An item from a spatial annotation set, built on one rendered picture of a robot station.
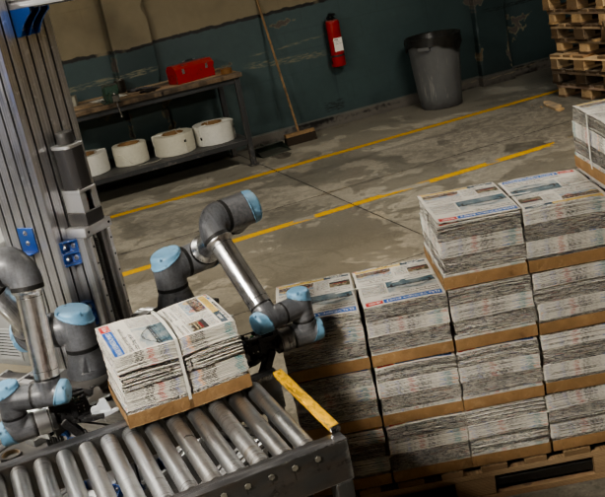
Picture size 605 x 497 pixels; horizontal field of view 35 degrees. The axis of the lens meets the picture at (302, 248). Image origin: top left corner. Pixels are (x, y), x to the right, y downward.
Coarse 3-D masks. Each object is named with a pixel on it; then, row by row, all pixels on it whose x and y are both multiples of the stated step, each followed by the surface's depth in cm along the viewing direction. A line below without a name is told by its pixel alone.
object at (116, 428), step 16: (272, 368) 297; (272, 384) 293; (224, 400) 288; (208, 416) 288; (96, 432) 278; (112, 432) 277; (144, 432) 281; (192, 432) 287; (48, 448) 274; (64, 448) 273; (0, 464) 270; (16, 464) 269; (32, 464) 270; (80, 464) 276; (32, 480) 271
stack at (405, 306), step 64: (384, 320) 324; (448, 320) 325; (512, 320) 326; (320, 384) 328; (384, 384) 329; (448, 384) 331; (512, 384) 333; (384, 448) 338; (448, 448) 339; (512, 448) 341; (576, 448) 342
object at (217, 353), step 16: (176, 304) 300; (192, 304) 296; (208, 304) 293; (176, 320) 287; (192, 320) 284; (208, 320) 281; (224, 320) 278; (192, 336) 274; (208, 336) 276; (224, 336) 279; (192, 352) 276; (208, 352) 277; (224, 352) 280; (240, 352) 281; (208, 368) 279; (224, 368) 281; (240, 368) 283; (208, 384) 280
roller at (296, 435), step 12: (252, 384) 289; (252, 396) 284; (264, 396) 279; (264, 408) 275; (276, 408) 271; (276, 420) 267; (288, 420) 263; (288, 432) 259; (300, 432) 256; (300, 444) 252
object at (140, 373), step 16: (128, 320) 293; (144, 320) 292; (112, 336) 282; (128, 336) 280; (144, 336) 279; (160, 336) 277; (112, 352) 271; (128, 352) 269; (144, 352) 270; (160, 352) 272; (112, 368) 277; (128, 368) 270; (144, 368) 271; (160, 368) 273; (112, 384) 292; (128, 384) 271; (144, 384) 272; (160, 384) 274; (128, 400) 272; (144, 400) 274; (160, 400) 276
